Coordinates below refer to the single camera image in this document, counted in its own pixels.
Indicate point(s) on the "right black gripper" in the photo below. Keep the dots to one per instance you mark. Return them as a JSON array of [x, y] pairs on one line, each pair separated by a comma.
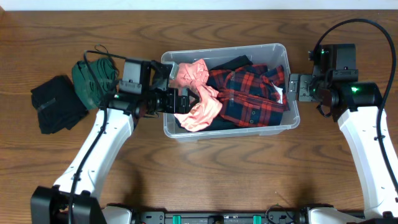
[[308, 80]]

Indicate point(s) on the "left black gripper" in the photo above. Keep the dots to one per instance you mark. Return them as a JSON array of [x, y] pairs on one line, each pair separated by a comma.
[[185, 104]]

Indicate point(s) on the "pink printed t-shirt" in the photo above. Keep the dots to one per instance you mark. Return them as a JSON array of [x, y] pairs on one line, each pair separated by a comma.
[[194, 76]]

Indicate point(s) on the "red navy plaid shirt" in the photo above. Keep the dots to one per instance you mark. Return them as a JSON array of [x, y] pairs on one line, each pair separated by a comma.
[[251, 95]]

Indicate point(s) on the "dark green garment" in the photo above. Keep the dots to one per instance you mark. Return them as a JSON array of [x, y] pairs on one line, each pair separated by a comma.
[[93, 79]]

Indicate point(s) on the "black garment with tape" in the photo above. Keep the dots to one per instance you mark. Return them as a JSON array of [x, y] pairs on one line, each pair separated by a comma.
[[57, 105]]

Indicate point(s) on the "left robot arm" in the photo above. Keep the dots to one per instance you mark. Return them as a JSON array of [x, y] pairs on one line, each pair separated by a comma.
[[74, 197]]

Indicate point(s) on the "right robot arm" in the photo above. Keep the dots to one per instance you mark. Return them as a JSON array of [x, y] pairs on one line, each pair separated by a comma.
[[354, 105]]

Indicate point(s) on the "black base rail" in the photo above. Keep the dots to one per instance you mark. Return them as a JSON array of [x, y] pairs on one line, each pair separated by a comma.
[[217, 217]]

